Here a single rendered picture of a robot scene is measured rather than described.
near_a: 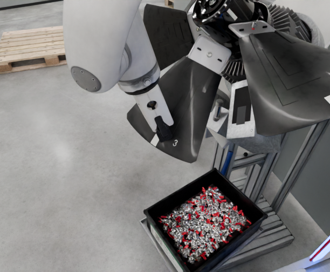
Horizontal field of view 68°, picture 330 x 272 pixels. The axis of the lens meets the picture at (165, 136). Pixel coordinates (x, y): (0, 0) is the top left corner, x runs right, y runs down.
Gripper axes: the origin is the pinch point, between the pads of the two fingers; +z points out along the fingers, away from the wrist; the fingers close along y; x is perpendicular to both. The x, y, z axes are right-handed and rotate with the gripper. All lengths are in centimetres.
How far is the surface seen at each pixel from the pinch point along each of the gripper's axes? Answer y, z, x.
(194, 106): 2.7, -0.8, -9.7
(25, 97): 200, 72, 105
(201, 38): 12.2, -11.2, -17.9
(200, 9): 14.0, -16.8, -19.7
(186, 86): 6.5, -4.5, -9.8
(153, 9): 38.3, -12.3, -14.1
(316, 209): 2, 108, -62
